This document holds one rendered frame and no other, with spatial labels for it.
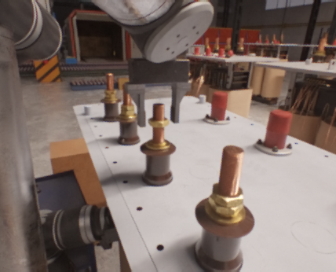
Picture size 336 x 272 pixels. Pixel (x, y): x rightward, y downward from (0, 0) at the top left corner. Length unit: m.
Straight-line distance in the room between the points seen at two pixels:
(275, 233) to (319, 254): 0.08
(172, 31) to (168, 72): 0.25
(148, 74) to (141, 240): 0.33
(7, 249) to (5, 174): 0.15
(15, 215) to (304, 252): 0.55
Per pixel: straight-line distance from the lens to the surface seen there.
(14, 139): 0.53
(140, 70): 0.51
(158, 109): 0.55
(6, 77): 0.53
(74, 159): 1.85
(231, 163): 0.34
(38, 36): 0.68
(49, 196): 1.52
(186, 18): 0.29
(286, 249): 0.52
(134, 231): 0.50
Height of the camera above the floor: 1.71
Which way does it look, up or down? 22 degrees down
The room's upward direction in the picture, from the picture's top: 2 degrees clockwise
